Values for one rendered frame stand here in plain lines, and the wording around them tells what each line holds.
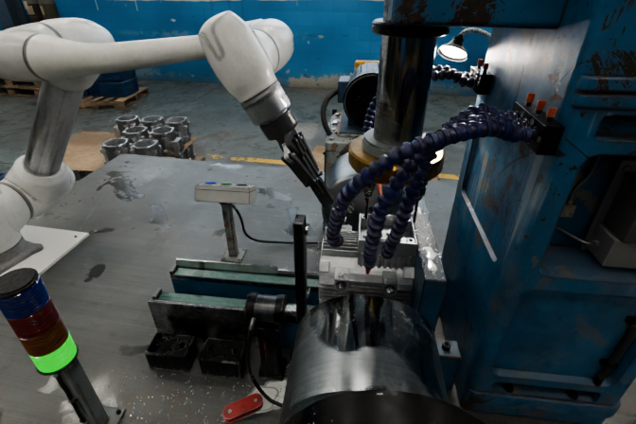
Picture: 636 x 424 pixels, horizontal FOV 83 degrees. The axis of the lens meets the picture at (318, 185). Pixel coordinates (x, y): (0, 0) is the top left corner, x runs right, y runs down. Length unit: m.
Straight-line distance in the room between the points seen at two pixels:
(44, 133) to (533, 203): 1.28
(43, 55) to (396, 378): 0.91
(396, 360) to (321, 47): 5.94
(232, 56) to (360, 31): 5.53
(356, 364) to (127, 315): 0.79
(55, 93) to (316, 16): 5.30
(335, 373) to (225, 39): 0.57
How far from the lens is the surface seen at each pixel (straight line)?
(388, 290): 0.79
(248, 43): 0.71
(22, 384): 1.17
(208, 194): 1.13
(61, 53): 0.96
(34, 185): 1.50
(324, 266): 0.78
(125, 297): 1.24
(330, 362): 0.55
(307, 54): 6.36
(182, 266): 1.09
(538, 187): 0.59
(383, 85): 0.64
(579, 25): 0.56
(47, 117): 1.32
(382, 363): 0.54
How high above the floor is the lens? 1.61
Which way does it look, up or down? 30 degrees down
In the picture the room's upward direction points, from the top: straight up
